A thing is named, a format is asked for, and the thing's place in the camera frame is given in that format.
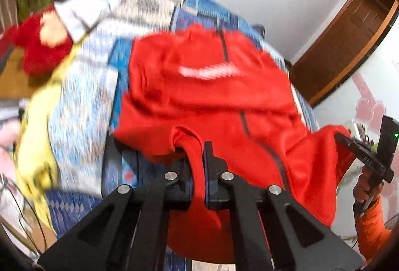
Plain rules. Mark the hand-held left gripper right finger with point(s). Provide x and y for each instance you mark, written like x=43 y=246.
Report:
x=206 y=171

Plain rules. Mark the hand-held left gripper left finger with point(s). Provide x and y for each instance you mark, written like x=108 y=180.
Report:
x=182 y=179

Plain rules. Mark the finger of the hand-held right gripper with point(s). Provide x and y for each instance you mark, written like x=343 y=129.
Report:
x=347 y=141

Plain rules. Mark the red zip jacket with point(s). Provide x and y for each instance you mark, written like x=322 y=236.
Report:
x=202 y=103

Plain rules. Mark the person's right forearm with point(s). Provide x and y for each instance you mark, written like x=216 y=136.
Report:
x=372 y=233

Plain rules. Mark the person's right hand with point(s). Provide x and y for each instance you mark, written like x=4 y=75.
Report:
x=359 y=190

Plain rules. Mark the brown wooden door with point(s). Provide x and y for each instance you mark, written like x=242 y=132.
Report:
x=343 y=50

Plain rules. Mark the blue patchwork quilt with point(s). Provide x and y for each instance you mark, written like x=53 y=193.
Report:
x=87 y=96

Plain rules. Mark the dark grey bag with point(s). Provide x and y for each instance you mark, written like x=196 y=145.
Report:
x=258 y=31

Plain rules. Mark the pink soft item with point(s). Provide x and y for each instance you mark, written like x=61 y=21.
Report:
x=7 y=137

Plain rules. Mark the light blue shirt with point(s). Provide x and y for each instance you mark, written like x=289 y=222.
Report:
x=93 y=12

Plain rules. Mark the red plush toy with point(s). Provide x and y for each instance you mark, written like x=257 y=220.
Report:
x=37 y=53

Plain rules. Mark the wooden nightstand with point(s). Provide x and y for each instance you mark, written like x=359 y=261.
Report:
x=15 y=78

